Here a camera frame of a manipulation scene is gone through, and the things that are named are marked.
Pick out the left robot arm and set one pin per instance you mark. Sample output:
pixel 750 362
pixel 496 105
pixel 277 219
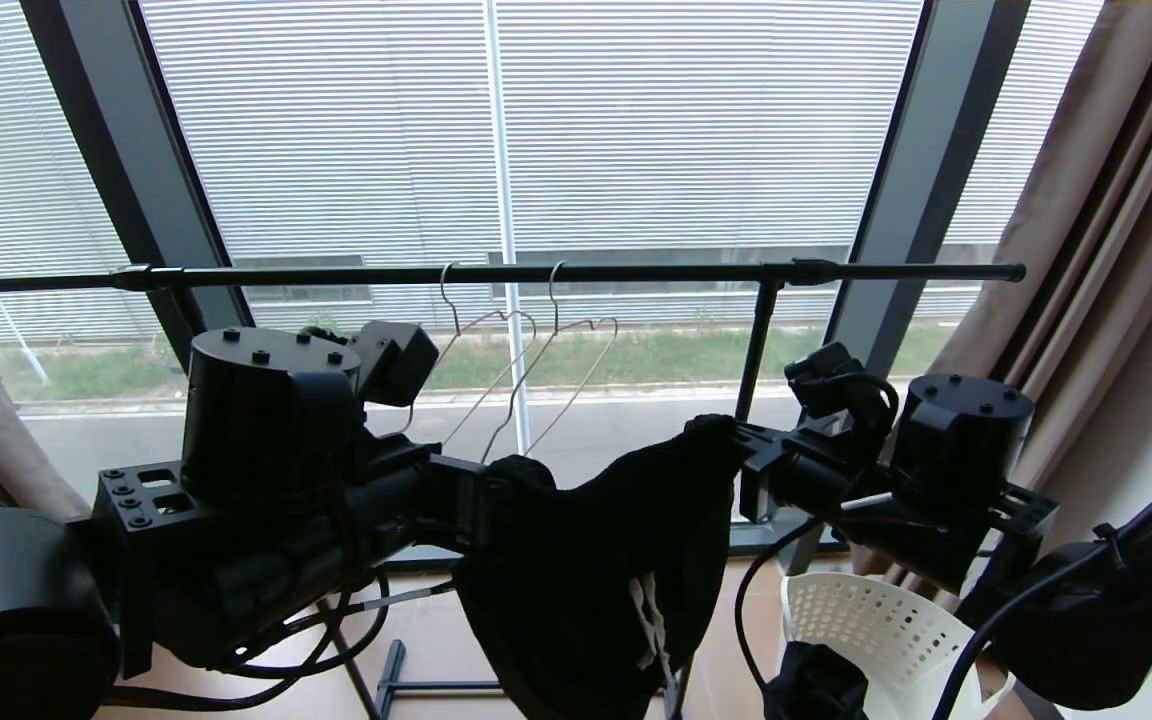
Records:
pixel 266 420

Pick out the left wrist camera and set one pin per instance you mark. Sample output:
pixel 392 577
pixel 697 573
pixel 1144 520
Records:
pixel 396 360

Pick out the black shorts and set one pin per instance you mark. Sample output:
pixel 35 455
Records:
pixel 576 560

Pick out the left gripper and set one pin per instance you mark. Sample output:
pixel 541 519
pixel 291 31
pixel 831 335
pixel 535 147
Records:
pixel 316 560

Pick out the pink clothes hanger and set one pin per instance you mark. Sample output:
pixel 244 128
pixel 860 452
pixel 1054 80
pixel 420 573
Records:
pixel 557 322
pixel 457 325

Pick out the heap of clothes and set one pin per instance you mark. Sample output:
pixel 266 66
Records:
pixel 816 690

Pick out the black clothes rack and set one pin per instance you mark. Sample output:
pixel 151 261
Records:
pixel 636 273

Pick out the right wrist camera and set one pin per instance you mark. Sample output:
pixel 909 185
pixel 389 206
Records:
pixel 821 370

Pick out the white laundry basket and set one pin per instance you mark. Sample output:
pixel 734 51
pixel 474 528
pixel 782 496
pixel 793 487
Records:
pixel 886 620

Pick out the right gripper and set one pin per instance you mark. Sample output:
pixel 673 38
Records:
pixel 836 490

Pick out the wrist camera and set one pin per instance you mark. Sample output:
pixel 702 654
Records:
pixel 396 360
pixel 821 370

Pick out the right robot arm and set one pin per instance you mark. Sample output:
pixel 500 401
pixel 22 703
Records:
pixel 966 440

